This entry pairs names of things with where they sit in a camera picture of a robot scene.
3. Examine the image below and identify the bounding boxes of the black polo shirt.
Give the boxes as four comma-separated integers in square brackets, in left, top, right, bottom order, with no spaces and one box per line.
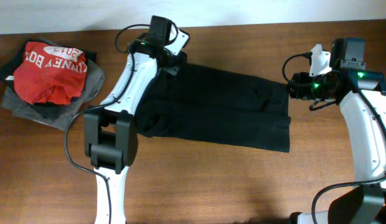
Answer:
[135,63,291,152]

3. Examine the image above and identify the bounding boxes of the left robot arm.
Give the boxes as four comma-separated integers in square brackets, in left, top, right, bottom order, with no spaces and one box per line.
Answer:
[83,16,190,223]

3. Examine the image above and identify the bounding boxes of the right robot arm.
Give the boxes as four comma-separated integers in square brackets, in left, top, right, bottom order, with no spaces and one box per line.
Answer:
[287,38,386,223]

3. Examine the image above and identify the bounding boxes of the red printed t-shirt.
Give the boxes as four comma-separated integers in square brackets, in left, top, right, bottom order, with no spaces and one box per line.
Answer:
[13,42,88,105]

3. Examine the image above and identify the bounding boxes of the dark navy folded garment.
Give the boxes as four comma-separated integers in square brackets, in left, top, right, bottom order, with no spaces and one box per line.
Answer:
[0,39,98,119]

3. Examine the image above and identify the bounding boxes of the grey folded garment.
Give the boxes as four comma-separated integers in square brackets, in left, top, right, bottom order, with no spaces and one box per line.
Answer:
[1,49,105,130]

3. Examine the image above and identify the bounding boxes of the right black cable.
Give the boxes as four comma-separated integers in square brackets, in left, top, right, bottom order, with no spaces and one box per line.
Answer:
[281,52,386,224]

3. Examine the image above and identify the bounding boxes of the black cable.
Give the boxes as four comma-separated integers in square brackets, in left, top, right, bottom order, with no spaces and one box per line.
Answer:
[281,52,386,224]
[64,24,152,224]

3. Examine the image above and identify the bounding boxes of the left black cable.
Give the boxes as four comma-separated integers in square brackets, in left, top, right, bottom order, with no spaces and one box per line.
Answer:
[64,24,152,224]

